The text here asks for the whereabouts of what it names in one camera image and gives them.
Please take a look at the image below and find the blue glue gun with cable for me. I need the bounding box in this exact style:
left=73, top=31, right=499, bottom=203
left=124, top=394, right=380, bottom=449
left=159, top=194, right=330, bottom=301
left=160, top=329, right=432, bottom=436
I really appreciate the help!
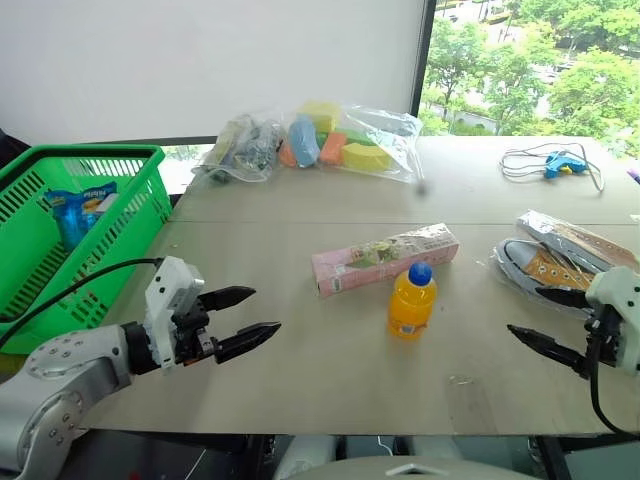
left=500, top=141, right=607, bottom=194

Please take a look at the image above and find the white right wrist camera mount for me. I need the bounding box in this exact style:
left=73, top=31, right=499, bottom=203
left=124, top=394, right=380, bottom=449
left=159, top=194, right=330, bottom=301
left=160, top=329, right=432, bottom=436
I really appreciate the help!
left=584, top=265, right=640, bottom=377

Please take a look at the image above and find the black window frame post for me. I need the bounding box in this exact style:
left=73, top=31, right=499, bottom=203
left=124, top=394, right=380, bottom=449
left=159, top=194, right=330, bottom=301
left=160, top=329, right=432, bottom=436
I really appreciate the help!
left=408, top=0, right=437, bottom=120

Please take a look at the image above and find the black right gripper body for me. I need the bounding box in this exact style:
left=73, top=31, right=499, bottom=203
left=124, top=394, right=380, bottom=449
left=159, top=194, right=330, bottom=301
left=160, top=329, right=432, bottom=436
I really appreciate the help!
left=583, top=305, right=624, bottom=369

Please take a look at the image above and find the grey robot torso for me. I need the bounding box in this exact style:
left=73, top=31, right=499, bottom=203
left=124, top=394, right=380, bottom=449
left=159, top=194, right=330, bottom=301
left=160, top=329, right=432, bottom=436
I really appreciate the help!
left=343, top=454, right=540, bottom=480

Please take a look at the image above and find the black table frame leg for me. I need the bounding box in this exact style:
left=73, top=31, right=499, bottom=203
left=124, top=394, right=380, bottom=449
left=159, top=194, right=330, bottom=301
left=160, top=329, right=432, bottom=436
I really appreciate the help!
left=238, top=434, right=277, bottom=480
left=528, top=435, right=572, bottom=480

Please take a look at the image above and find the pale rounded shape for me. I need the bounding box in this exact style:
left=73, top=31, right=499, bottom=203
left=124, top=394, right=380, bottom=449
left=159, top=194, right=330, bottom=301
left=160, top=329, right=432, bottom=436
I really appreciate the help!
left=273, top=435, right=347, bottom=480

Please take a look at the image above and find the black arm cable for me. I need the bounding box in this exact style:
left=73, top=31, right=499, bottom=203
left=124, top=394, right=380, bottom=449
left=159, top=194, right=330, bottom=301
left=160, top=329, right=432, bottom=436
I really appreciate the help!
left=0, top=257, right=166, bottom=339
left=588, top=303, right=640, bottom=436

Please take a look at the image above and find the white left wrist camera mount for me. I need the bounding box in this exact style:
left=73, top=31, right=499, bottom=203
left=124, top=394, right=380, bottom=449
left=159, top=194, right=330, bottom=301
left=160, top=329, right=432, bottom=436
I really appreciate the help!
left=143, top=255, right=206, bottom=372

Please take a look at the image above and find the blue sponge block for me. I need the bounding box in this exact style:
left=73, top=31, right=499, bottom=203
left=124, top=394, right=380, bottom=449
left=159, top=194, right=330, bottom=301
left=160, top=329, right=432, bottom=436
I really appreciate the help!
left=286, top=114, right=322, bottom=169

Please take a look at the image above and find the pink cardboard box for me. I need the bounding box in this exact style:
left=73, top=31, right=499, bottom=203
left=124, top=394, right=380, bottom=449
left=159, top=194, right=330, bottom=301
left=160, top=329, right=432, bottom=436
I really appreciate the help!
left=310, top=222, right=462, bottom=300

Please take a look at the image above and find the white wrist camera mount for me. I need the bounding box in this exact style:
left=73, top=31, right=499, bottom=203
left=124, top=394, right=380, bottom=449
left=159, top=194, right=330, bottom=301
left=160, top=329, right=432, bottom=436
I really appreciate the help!
left=584, top=265, right=640, bottom=377
left=143, top=255, right=206, bottom=372

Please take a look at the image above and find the green plastic shopping basket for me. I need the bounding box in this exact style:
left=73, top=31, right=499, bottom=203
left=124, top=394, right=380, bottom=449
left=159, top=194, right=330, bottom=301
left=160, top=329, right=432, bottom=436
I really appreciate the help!
left=0, top=144, right=174, bottom=356

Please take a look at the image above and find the orange juice bottle blue cap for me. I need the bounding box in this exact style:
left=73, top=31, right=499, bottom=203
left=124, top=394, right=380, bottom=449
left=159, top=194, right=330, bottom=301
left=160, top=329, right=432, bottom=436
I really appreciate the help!
left=386, top=261, right=438, bottom=342

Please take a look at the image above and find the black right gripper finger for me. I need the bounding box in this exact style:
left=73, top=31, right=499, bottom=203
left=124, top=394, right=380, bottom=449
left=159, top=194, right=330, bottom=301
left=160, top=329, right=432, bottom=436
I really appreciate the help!
left=506, top=323, right=591, bottom=381
left=535, top=285, right=594, bottom=309

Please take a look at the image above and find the grey yellow canvas shoe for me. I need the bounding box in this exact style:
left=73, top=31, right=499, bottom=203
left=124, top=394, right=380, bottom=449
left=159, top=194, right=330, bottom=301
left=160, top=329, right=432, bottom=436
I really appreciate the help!
left=490, top=237, right=604, bottom=317

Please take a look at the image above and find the blue snack packet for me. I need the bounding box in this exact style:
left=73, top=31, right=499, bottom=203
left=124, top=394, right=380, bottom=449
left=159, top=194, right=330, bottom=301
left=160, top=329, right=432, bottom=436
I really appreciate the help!
left=41, top=180, right=120, bottom=252

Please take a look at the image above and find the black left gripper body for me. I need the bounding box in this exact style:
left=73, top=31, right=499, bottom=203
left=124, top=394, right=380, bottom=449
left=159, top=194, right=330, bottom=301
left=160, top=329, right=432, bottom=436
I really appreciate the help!
left=171, top=293, right=221, bottom=367

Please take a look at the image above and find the green sponge block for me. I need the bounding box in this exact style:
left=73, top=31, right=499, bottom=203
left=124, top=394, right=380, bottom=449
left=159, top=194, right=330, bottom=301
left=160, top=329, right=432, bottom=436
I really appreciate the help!
left=334, top=126, right=382, bottom=149

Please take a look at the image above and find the small orange sponge block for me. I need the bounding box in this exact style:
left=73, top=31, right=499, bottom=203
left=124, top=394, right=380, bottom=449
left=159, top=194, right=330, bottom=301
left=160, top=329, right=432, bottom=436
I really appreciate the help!
left=277, top=139, right=299, bottom=169

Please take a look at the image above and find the yellow arched sponge block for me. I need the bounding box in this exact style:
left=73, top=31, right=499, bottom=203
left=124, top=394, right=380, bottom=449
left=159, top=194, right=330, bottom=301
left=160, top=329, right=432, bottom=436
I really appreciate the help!
left=340, top=142, right=394, bottom=174

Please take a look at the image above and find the white window blind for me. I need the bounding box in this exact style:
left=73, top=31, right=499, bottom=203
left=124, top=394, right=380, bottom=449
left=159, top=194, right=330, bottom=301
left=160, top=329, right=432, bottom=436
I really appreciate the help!
left=0, top=0, right=427, bottom=147

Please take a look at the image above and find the clear bag of sponges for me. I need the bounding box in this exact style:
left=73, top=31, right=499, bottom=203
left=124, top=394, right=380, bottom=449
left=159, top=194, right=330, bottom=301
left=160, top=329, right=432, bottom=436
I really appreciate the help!
left=276, top=99, right=426, bottom=186

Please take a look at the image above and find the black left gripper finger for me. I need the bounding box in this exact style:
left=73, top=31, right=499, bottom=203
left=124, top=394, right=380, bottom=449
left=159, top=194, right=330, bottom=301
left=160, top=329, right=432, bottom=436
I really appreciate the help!
left=197, top=285, right=258, bottom=314
left=214, top=322, right=283, bottom=365

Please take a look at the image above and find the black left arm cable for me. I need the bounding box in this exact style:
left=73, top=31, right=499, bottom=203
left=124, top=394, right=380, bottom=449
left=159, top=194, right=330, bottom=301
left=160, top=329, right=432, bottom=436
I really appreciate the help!
left=0, top=257, right=166, bottom=339

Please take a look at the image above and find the grey canvas shoe tan insole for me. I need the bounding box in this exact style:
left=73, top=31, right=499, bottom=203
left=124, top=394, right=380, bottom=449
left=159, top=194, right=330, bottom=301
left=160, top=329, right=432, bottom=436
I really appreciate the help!
left=515, top=209, right=640, bottom=275

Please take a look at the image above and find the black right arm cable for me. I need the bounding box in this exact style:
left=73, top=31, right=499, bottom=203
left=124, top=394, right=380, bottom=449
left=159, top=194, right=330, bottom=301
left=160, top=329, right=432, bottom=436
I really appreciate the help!
left=588, top=303, right=640, bottom=436

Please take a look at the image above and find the pale yellow sponge block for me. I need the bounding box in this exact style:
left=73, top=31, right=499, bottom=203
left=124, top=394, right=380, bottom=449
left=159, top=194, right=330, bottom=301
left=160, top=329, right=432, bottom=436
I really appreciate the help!
left=298, top=99, right=343, bottom=134

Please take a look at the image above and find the clear bag of dark items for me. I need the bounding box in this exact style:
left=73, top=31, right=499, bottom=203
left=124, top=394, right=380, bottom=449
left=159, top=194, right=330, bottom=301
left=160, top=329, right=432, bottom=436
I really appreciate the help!
left=191, top=113, right=287, bottom=184

